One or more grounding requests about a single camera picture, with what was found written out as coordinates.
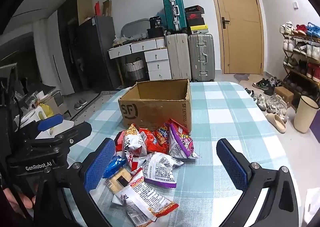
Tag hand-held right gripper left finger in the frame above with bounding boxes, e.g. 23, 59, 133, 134
32, 138, 117, 227

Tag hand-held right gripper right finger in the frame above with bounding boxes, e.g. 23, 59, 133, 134
216, 138, 299, 227

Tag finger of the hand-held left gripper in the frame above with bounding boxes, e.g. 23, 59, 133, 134
25, 121, 93, 152
19, 114, 64, 140

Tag small blue snack packet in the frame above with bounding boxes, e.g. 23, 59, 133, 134
103, 155, 127, 179

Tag clear cracker packet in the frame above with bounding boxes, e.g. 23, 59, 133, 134
105, 168, 132, 194

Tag red black-band noodle packet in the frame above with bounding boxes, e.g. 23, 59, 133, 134
114, 131, 126, 152

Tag white red noodle snack packet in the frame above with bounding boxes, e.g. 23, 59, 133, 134
124, 124, 148, 170

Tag red blue noodle packet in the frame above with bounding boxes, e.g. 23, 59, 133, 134
139, 128, 162, 154

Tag white packet red ends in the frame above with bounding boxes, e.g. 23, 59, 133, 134
112, 169, 180, 227

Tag purple white snack packet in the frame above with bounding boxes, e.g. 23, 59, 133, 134
167, 118, 202, 160
142, 151, 185, 189

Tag red crisp packet blue label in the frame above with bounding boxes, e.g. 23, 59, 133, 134
153, 121, 173, 154

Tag brown cardboard box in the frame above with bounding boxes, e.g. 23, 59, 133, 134
118, 79, 192, 132

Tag person's left hand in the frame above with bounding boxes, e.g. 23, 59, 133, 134
4, 187, 36, 217

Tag yellow plastic bag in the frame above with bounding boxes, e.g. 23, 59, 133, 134
39, 103, 54, 120

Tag white plastic jug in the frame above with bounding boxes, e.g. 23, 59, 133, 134
35, 106, 47, 124

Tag grey storage bin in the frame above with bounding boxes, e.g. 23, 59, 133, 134
46, 89, 72, 117

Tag beige slide sandal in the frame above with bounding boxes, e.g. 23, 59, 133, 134
265, 113, 287, 134

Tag scattered sneakers group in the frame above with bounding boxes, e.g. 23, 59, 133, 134
244, 77, 288, 122

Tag dark open wardrobe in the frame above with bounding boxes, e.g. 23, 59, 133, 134
57, 0, 80, 92

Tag grey refrigerator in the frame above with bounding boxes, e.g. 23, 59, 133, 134
77, 16, 120, 87

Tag cream bucket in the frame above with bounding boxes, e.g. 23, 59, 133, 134
294, 95, 319, 134

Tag small brown carton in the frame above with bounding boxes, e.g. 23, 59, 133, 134
274, 86, 294, 104

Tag woven laundry basket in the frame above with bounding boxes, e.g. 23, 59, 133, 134
125, 58, 146, 80

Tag purple bag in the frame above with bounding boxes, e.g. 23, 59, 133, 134
309, 111, 320, 132

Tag silver suitcase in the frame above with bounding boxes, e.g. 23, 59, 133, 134
188, 33, 215, 82

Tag white desk with drawers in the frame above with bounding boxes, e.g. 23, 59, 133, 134
108, 37, 173, 81

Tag beige suitcase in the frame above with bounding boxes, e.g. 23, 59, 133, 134
165, 33, 192, 81

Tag brown paper bag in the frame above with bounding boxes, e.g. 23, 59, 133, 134
102, 0, 112, 16

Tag black case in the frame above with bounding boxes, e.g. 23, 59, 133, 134
147, 28, 167, 39

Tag rows of racked shoes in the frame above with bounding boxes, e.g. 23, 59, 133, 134
279, 21, 320, 83

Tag wooden door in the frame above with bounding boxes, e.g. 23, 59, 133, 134
205, 0, 265, 75

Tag black pack white print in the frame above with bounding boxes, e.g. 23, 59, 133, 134
149, 16, 163, 29

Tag wooden shoe rack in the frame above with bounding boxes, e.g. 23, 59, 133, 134
281, 31, 320, 92

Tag teal suitcase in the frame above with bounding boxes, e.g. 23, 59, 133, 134
162, 0, 188, 34

